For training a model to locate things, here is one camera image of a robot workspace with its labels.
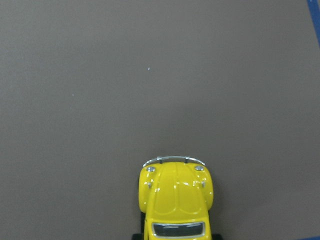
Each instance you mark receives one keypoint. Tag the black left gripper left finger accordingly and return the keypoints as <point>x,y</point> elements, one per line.
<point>137,236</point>

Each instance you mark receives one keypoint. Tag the yellow beetle toy car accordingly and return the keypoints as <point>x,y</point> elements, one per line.
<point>175,195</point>

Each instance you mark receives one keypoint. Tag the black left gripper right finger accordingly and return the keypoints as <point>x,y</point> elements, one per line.
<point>216,236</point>

